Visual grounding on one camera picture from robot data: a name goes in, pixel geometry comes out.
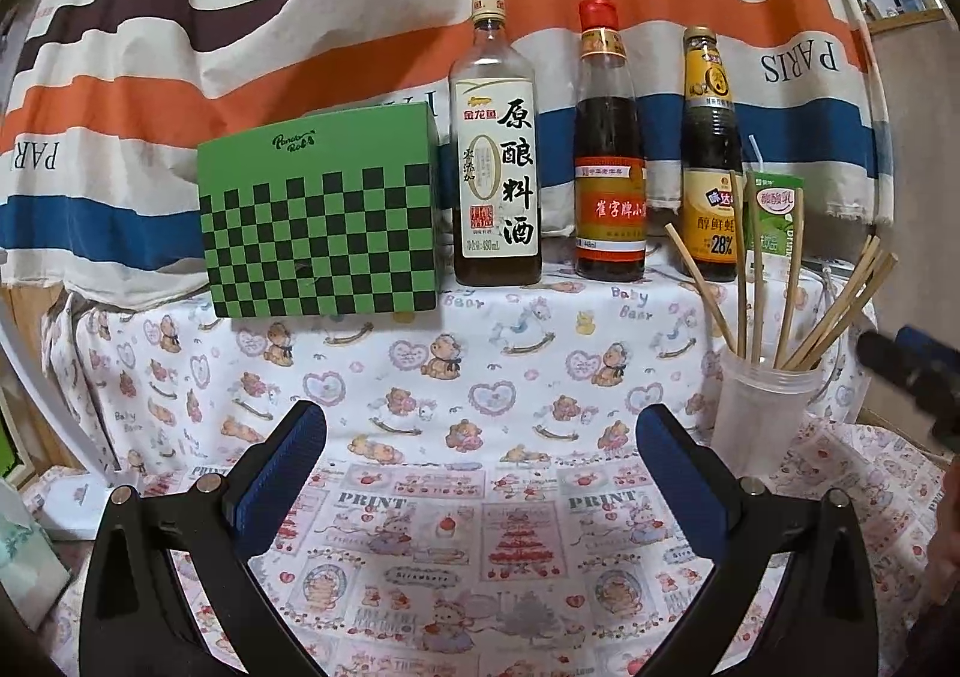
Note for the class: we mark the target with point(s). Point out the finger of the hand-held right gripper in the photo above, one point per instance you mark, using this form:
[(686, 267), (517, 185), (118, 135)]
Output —
[(934, 345), (900, 366)]

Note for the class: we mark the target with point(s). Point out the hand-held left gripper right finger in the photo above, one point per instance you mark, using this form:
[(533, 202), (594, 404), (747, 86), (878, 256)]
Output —
[(686, 482)]

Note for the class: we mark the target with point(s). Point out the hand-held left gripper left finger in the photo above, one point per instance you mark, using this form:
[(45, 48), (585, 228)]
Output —
[(281, 474)]

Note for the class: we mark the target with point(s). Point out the translucent plastic cup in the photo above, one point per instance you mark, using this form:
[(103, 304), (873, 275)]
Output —
[(757, 422)]

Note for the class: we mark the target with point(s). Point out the bunch of wooden chopsticks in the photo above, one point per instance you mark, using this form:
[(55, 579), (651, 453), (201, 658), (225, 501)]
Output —
[(808, 347)]

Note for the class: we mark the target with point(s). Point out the green milk carton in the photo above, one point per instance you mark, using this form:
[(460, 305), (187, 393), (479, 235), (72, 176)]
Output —
[(776, 212)]

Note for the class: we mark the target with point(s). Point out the printed bear tablecloth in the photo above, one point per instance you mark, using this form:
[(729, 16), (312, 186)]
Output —
[(487, 362)]

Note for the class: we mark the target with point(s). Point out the green checkered box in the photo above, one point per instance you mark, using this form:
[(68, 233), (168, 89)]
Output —
[(322, 234)]

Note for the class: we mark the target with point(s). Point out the white drinking straw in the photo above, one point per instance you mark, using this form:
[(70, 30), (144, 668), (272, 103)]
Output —
[(757, 155)]

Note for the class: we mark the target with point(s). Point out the pale teal packet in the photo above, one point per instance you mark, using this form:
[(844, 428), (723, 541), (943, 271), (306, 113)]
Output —
[(30, 557)]

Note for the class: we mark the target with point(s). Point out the dark oil bottle red cap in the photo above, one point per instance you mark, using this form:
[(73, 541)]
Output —
[(609, 212)]

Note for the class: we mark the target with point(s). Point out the dark sauce bottle yellow label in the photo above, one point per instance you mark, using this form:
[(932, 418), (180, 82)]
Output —
[(709, 144)]

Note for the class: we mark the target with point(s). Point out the clear cooking wine bottle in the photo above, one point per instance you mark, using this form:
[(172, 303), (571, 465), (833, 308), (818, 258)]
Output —
[(495, 197)]

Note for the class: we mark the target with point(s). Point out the striped cloth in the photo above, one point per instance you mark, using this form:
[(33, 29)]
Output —
[(300, 9)]

